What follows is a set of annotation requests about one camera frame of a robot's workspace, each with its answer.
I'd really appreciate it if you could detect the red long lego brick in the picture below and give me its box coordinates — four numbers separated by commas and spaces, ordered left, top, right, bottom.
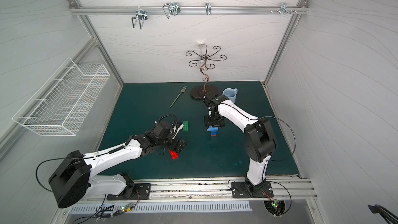
169, 149, 179, 160

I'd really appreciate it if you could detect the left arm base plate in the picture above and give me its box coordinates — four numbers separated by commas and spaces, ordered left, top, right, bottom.
106, 183, 151, 201

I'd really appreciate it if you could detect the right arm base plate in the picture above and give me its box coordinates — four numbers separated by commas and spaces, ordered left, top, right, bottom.
231, 181, 274, 199

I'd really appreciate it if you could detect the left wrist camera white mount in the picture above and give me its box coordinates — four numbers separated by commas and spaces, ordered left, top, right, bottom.
172, 122, 184, 139

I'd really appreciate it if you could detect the silver metal fork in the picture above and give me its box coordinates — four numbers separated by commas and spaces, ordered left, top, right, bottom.
170, 86, 187, 108

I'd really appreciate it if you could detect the metal double hook left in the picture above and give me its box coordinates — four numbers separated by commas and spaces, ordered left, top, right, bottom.
132, 9, 148, 29

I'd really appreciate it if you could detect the green long lego brick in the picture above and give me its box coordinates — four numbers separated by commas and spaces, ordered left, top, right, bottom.
182, 121, 189, 132

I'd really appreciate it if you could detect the white vent strip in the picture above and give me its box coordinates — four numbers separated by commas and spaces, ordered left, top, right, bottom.
69, 201, 252, 214

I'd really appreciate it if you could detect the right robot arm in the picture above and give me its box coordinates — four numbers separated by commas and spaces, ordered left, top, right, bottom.
203, 96, 278, 197

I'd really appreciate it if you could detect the black stand corner object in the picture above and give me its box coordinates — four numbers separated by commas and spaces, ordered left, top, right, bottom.
368, 204, 398, 224

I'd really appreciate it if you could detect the light blue long lego brick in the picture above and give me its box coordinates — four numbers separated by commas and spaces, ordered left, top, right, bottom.
207, 125, 219, 132

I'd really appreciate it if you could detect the metal hook right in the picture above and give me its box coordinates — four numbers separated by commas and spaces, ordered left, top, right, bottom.
269, 3, 297, 15

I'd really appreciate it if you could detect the white wire basket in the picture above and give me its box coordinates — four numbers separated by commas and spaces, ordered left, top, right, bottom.
12, 58, 110, 136

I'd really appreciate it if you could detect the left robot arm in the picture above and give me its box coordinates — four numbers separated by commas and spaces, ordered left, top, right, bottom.
48, 120, 187, 208

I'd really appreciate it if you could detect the aluminium top rail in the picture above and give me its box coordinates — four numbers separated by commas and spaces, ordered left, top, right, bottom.
69, 5, 309, 16

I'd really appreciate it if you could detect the metal double hook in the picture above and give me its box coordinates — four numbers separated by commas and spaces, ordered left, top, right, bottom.
162, 2, 181, 19
132, 9, 148, 29

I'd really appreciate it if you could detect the brown metal mug tree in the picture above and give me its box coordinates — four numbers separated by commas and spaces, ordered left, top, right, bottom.
186, 44, 227, 100

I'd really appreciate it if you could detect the small metal hook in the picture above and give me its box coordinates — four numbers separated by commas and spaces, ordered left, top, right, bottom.
205, 3, 211, 16

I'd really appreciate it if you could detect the light blue mug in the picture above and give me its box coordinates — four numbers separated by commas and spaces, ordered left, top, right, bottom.
223, 88, 238, 103

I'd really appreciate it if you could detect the metal double hook middle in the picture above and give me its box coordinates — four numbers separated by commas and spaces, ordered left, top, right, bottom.
162, 2, 181, 19

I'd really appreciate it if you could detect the green table mat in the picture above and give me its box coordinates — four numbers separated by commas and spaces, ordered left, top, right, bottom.
100, 81, 300, 179

